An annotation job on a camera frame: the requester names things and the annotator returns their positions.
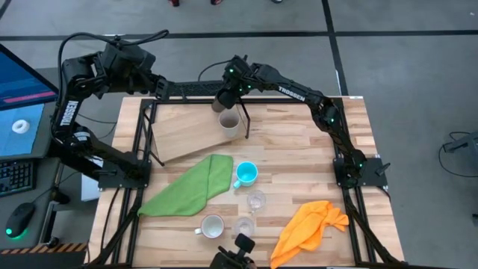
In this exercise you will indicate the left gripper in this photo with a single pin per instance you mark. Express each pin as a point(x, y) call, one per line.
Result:
point(160, 87)

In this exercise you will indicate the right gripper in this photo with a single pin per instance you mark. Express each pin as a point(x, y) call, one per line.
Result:
point(239, 74)

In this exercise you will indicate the beige ribbed cup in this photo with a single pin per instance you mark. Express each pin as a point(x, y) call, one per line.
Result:
point(229, 129)

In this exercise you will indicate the teal mug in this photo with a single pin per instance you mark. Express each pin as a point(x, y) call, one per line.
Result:
point(246, 173)

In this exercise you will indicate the grey white patterned mug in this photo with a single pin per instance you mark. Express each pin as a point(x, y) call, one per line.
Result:
point(213, 226)

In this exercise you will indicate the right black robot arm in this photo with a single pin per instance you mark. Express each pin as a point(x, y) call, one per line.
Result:
point(298, 95)

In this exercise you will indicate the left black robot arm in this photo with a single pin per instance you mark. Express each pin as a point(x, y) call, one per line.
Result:
point(71, 112)

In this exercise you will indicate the person's foot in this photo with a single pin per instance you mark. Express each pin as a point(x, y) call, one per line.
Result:
point(174, 2)
point(216, 2)

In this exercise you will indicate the green cloth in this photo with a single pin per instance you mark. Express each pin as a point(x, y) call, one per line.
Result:
point(194, 183)

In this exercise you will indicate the computer monitor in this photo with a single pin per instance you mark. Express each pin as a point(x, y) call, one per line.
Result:
point(22, 123)

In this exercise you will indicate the orange cloth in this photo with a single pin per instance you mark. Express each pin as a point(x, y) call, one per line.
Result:
point(306, 228)

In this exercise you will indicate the black keyboard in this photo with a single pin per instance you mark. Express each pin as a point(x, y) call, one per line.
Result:
point(15, 175)

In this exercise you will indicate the computer mouse with light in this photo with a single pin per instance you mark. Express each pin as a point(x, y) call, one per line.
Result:
point(20, 218)

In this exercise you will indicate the black table frame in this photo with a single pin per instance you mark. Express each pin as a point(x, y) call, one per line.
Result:
point(276, 100)

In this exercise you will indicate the wooden shelf with black frame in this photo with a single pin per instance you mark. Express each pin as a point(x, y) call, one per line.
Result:
point(186, 130)

